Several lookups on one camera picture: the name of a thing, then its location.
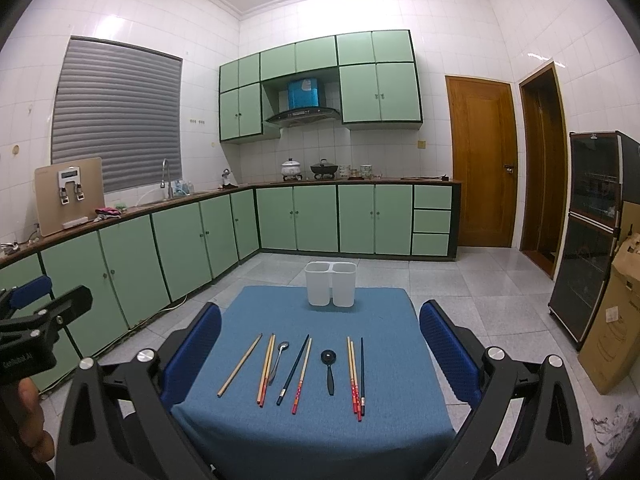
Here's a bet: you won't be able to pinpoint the black plastic spoon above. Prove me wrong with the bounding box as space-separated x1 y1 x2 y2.
321 349 336 396

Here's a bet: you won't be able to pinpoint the black chopstick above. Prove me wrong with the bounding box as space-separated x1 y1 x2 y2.
359 337 366 417

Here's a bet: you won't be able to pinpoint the plain wooden chopstick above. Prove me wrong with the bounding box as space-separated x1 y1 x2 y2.
216 333 262 398

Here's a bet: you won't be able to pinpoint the red patterned chopstick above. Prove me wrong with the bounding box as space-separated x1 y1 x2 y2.
346 336 359 417
351 339 362 422

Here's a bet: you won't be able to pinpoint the green upper wall cabinets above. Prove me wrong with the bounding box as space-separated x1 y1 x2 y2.
218 29 423 143

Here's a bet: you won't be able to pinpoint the black range hood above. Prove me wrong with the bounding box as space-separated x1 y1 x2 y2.
267 106 342 128

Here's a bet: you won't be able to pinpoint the green lower kitchen cabinets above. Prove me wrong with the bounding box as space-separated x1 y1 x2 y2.
1 181 461 388

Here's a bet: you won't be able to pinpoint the blue box on hood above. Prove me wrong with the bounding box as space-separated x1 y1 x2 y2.
288 78 320 110

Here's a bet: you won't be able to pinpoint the white cooking pot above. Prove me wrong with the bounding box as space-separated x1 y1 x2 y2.
281 158 303 181

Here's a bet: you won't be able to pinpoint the brown wooden door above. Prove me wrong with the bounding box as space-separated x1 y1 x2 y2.
445 76 518 247

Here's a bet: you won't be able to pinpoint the wooden board with scale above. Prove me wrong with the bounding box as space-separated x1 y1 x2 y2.
35 157 105 237

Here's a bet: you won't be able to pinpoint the black glass cabinet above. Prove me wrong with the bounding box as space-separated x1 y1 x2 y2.
549 131 639 348

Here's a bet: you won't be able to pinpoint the grey window blind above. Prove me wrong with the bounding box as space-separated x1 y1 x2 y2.
51 37 183 193

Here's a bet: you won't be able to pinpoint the black wok on stove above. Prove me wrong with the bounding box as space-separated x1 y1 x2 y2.
310 158 338 180

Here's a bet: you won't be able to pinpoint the chrome kitchen faucet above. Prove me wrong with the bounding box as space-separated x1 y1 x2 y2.
160 158 174 200

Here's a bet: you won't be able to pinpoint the person's left hand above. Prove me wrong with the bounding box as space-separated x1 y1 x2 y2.
17 378 55 463

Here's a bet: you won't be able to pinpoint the white double utensil holder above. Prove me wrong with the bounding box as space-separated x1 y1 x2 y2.
304 261 357 308

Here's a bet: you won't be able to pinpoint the wooden chopstick red end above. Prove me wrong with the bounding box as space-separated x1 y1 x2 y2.
258 334 276 408

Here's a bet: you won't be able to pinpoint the pink cloth on counter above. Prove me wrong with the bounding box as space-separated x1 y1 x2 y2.
96 207 122 221

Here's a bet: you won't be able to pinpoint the blue table cloth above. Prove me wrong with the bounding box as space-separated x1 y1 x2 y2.
171 286 454 479

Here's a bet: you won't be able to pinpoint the dark blue chopstick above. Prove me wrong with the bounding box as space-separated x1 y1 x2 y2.
277 334 310 406

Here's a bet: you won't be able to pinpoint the red floral wooden chopstick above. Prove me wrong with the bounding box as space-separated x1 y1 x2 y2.
291 336 312 415

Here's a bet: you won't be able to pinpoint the silver metal spoon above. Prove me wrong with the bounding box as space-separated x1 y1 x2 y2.
268 341 290 385

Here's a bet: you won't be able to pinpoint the cardboard box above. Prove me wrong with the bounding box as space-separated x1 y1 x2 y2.
578 232 640 394

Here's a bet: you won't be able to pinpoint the open wooden doorway frame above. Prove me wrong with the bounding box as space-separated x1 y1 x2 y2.
520 62 568 278

